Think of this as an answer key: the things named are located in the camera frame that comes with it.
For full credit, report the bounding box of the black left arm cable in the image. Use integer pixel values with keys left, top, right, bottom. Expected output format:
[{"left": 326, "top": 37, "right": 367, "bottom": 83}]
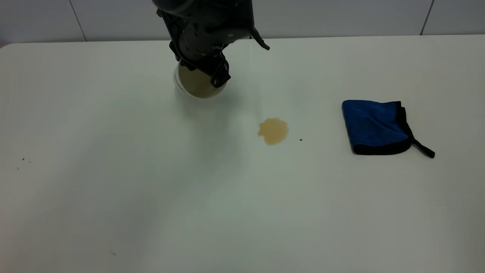
[{"left": 249, "top": 26, "right": 271, "bottom": 51}]

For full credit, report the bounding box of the brown coffee spill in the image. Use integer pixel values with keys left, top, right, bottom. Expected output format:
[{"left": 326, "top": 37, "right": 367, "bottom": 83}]
[{"left": 258, "top": 118, "right": 289, "bottom": 146}]

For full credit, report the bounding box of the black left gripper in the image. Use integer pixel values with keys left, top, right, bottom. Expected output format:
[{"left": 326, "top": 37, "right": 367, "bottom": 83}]
[{"left": 169, "top": 14, "right": 251, "bottom": 88}]

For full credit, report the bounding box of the white paper coffee cup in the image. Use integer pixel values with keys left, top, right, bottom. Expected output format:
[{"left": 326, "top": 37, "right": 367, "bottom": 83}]
[{"left": 173, "top": 61, "right": 228, "bottom": 99}]

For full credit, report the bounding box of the blue microfiber cloth black edge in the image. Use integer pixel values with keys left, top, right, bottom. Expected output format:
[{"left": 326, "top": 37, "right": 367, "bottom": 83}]
[{"left": 342, "top": 100, "right": 435, "bottom": 158}]

